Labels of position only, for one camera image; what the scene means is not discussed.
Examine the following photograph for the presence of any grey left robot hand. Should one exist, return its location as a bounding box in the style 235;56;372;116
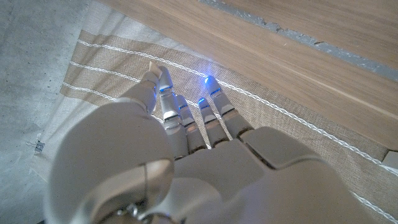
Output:
43;65;374;224

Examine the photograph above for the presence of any beige striped backdrop cloth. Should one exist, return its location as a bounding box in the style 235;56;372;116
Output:
27;0;398;224

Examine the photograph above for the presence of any small metal binder clip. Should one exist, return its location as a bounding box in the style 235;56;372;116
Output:
26;133;46;154

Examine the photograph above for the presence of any grey tape outline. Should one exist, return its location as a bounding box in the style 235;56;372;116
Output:
198;0;398;82

